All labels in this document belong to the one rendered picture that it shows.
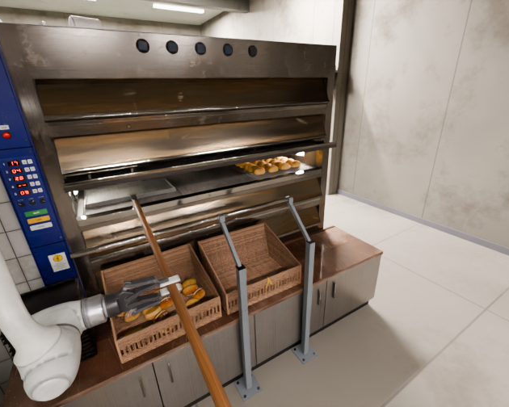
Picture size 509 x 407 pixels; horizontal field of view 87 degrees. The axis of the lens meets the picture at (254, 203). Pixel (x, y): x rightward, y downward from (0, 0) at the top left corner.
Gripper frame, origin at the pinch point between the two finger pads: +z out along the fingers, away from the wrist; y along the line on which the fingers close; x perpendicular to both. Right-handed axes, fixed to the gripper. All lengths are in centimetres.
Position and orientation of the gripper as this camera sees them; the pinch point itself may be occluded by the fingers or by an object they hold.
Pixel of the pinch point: (170, 285)
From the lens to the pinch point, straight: 103.1
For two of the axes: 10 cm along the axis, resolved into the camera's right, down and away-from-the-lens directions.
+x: 4.9, 3.2, -8.1
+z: 8.7, -2.1, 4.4
